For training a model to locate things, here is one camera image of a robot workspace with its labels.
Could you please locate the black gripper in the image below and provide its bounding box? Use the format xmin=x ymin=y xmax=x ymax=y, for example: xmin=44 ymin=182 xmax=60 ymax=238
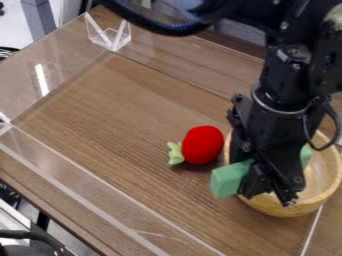
xmin=227 ymin=87 xmax=342 ymax=207

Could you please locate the green foam block stick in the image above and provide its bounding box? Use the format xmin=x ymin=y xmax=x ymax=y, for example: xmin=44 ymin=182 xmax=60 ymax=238
xmin=208 ymin=144 xmax=314 ymax=200

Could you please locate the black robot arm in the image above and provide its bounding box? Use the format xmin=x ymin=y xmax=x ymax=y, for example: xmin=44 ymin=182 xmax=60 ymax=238
xmin=97 ymin=0 xmax=342 ymax=206

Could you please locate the brown wooden bowl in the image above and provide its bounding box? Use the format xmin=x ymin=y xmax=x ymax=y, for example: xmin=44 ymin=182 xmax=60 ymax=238
xmin=223 ymin=129 xmax=342 ymax=218

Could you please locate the red plush strawberry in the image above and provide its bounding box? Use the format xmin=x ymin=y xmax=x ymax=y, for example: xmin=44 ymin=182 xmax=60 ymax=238
xmin=167 ymin=126 xmax=224 ymax=165

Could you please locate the black clamp under table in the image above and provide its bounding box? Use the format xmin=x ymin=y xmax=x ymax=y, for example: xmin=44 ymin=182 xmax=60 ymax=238
xmin=29 ymin=223 xmax=77 ymax=256

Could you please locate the clear acrylic corner bracket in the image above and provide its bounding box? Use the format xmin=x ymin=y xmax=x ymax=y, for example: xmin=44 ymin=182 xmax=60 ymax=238
xmin=84 ymin=12 xmax=131 ymax=52

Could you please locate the black cable at left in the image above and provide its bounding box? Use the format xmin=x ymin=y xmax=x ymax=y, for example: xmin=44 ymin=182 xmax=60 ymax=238
xmin=0 ymin=227 xmax=51 ymax=256

